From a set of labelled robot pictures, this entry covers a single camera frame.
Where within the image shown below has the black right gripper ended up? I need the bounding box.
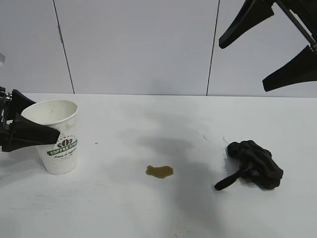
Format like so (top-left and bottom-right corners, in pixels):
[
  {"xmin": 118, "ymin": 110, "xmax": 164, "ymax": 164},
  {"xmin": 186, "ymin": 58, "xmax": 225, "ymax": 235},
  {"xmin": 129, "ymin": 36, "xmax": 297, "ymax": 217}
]
[{"xmin": 218, "ymin": 0, "xmax": 317, "ymax": 93}]

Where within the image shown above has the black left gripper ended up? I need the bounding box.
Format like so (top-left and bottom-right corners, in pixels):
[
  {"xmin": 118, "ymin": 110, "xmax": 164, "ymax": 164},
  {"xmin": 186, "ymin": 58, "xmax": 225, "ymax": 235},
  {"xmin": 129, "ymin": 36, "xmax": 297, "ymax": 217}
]
[{"xmin": 0, "ymin": 86, "xmax": 61, "ymax": 153}]

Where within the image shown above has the white paper coffee cup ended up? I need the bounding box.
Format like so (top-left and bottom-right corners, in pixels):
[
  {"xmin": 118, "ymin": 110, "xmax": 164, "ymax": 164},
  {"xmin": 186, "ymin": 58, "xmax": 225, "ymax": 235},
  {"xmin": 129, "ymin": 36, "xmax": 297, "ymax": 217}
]
[{"xmin": 20, "ymin": 99, "xmax": 79, "ymax": 176}]

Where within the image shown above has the black and purple cloth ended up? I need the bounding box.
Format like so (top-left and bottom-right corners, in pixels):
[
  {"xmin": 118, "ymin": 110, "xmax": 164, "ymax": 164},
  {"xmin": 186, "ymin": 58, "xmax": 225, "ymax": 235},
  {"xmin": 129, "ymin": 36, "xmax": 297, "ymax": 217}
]
[{"xmin": 213, "ymin": 139, "xmax": 284, "ymax": 191}]

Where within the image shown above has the brown coffee spill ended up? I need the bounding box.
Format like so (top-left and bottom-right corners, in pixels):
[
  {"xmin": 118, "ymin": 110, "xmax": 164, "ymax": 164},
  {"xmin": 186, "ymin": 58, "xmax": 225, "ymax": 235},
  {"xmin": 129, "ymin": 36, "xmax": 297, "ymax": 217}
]
[{"xmin": 145, "ymin": 164, "xmax": 175, "ymax": 180}]

